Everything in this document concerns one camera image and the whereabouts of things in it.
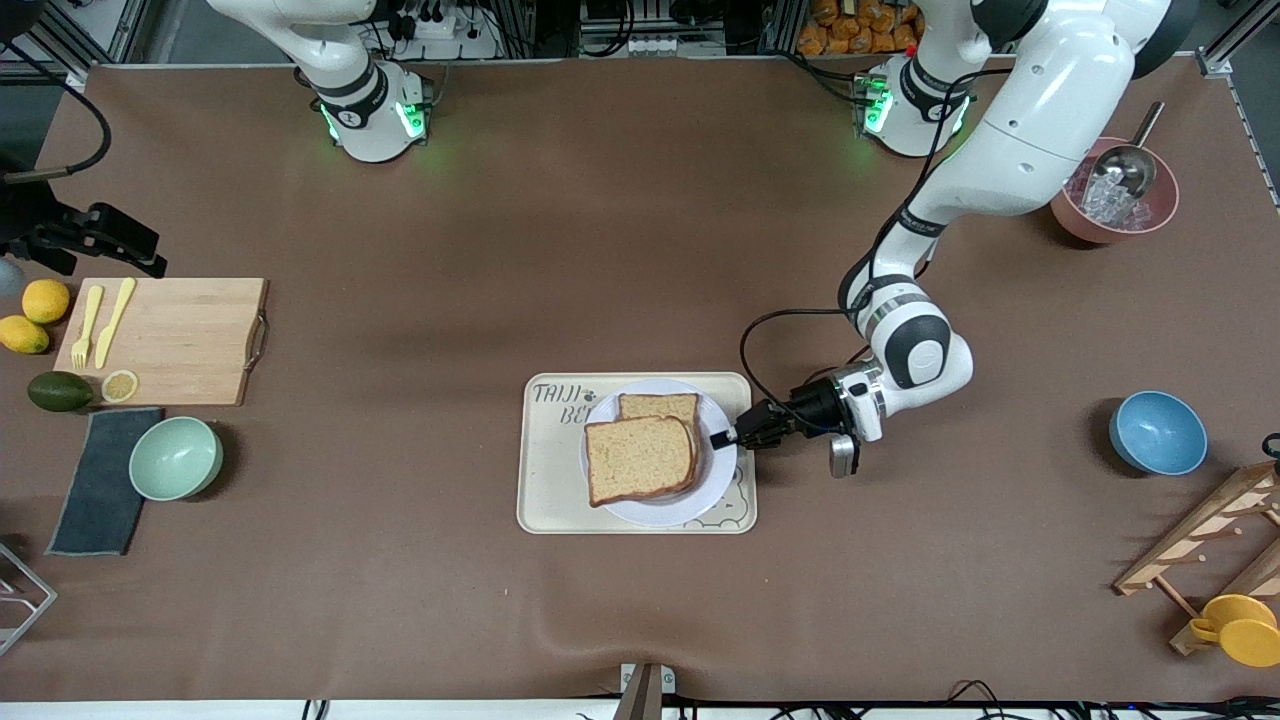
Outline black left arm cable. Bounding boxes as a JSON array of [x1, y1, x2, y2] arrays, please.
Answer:
[[740, 65, 1016, 411]]

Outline large brown bread slice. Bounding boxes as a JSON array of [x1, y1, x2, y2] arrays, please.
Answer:
[[584, 415, 698, 508]]

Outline yellow cup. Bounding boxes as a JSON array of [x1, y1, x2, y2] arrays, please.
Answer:
[[1188, 594, 1280, 669]]

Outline aluminium frame post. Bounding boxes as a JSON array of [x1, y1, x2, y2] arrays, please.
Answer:
[[1197, 25, 1246, 79]]

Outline wooden dish rack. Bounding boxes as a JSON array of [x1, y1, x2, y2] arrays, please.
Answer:
[[1113, 462, 1280, 657]]

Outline mint green bowl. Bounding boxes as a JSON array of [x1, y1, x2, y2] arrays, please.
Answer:
[[128, 416, 225, 502]]

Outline pink bowl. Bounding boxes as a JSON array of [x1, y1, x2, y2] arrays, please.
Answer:
[[1049, 136, 1181, 245]]

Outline oval yellow lemon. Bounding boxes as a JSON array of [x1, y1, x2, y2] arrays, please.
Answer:
[[0, 315, 50, 355]]

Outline yellow plastic fork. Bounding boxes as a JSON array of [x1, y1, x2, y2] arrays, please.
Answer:
[[70, 285, 105, 369]]

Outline metal scoop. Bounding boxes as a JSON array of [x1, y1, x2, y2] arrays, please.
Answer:
[[1085, 100, 1167, 216]]

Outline yellow plastic knife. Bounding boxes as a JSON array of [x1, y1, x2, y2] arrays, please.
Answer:
[[95, 277, 137, 369]]

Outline metal table edge bracket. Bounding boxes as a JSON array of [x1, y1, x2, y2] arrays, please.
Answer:
[[612, 662, 677, 720]]

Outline cream tray with bear print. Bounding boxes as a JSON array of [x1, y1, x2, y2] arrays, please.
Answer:
[[516, 372, 758, 535]]

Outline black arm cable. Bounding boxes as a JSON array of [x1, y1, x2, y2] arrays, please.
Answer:
[[740, 65, 1016, 411], [0, 40, 111, 186]]

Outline white round plate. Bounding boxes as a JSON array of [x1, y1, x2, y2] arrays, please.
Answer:
[[580, 378, 739, 528]]

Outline dark grey cloth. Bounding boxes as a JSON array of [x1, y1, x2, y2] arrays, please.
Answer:
[[45, 407, 164, 557]]

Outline wooden cutting board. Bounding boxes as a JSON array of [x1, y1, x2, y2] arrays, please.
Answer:
[[52, 277, 269, 408]]

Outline round yellow lemon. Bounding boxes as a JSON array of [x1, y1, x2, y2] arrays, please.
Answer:
[[22, 279, 71, 325]]

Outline clear ice cubes pile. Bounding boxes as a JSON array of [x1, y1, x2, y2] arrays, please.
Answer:
[[1068, 165, 1166, 231]]

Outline blue bowl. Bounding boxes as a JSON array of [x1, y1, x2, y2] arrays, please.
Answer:
[[1108, 390, 1209, 477]]

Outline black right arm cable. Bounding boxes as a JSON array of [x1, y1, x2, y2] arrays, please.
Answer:
[[0, 40, 111, 186]]

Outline orange snack bags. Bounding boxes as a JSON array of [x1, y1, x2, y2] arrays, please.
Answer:
[[797, 0, 926, 56]]

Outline green avocado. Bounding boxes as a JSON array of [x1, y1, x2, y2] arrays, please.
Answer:
[[27, 371, 95, 413]]

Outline metal wire rack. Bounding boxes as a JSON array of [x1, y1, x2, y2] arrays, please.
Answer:
[[0, 543, 58, 658]]

